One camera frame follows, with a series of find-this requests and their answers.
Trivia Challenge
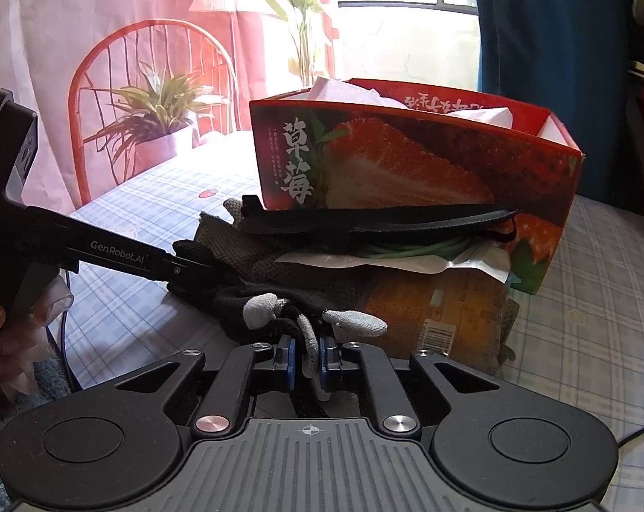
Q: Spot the blue towel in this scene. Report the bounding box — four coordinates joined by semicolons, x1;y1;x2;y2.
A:
0;355;77;512

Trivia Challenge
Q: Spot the pink printed backdrop cloth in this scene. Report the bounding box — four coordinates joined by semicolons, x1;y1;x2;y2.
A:
0;0;344;214

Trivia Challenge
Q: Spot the person's left hand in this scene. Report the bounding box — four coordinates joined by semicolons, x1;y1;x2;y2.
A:
0;277;73;401

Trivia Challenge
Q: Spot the black fabric band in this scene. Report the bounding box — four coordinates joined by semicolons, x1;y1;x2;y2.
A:
239;195;521;249

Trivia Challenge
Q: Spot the checked tablecloth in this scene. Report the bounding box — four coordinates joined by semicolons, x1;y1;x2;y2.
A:
60;160;644;512

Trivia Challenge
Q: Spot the thin black cable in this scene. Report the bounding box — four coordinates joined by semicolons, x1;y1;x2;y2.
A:
615;425;644;451
47;325;85;393

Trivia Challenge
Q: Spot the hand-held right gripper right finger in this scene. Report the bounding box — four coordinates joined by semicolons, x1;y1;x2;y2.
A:
319;335;501;434

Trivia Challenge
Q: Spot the olive knit hat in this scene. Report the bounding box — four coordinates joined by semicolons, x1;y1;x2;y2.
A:
194;212;521;370

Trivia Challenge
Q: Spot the white tissue paper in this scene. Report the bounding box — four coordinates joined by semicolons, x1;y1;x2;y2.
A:
307;77;515;129

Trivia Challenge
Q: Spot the orange brown packet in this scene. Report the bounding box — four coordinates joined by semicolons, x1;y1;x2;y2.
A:
361;269;515;374

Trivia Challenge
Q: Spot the white plastic packet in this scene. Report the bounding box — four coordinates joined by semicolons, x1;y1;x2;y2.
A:
274;240;515;285

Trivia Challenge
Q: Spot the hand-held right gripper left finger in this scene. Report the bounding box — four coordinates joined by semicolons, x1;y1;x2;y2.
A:
114;335;297;436

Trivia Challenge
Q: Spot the dark blue curtain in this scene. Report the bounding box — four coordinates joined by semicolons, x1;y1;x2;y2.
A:
468;0;644;214

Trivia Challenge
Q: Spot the red strawberry print cardboard box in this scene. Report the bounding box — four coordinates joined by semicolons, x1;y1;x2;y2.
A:
248;77;586;295

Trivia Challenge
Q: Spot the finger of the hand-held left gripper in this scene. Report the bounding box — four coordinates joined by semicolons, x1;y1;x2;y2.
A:
160;256;236;292

